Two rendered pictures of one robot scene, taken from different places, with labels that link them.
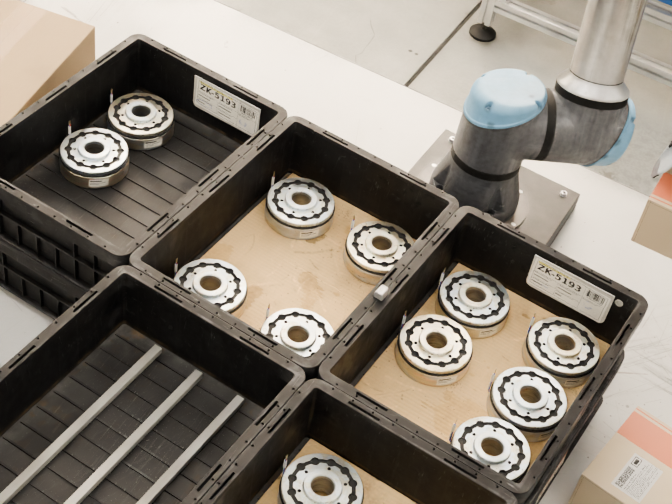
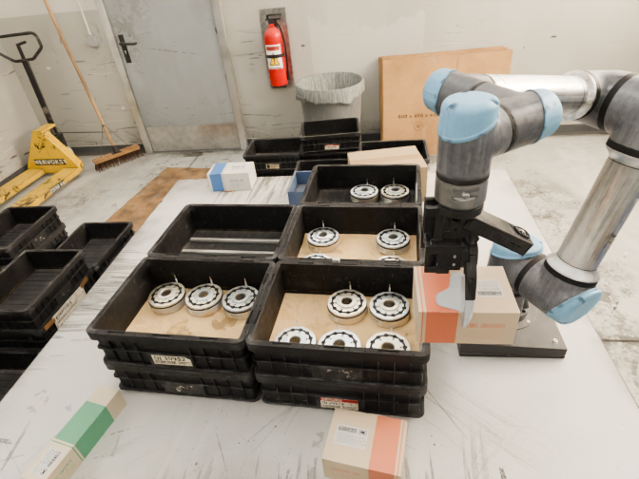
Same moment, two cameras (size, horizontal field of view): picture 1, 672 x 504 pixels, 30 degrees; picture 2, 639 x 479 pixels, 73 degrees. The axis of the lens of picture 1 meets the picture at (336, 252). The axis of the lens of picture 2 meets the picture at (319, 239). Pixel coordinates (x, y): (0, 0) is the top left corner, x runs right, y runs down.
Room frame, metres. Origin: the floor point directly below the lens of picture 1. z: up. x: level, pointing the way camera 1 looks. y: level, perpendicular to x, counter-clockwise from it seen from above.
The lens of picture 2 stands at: (0.90, -0.95, 1.64)
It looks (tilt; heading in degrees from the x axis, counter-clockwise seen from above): 35 degrees down; 78
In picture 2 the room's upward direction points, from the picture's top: 6 degrees counter-clockwise
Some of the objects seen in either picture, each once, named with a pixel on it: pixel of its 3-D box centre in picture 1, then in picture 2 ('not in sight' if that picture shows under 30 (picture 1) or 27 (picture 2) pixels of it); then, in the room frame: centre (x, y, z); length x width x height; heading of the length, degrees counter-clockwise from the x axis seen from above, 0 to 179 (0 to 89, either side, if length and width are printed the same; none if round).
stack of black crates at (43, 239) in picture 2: not in sight; (28, 260); (-0.23, 1.26, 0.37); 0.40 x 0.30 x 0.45; 68
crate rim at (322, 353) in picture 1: (300, 235); (354, 234); (1.22, 0.05, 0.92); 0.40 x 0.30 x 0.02; 155
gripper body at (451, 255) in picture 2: not in sight; (451, 233); (1.22, -0.45, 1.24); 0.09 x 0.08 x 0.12; 158
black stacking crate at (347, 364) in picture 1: (481, 365); (343, 319); (1.10, -0.22, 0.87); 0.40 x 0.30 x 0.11; 155
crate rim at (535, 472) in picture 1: (489, 340); (341, 304); (1.10, -0.22, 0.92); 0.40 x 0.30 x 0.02; 155
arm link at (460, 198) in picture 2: not in sight; (460, 188); (1.23, -0.45, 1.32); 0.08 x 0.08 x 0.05
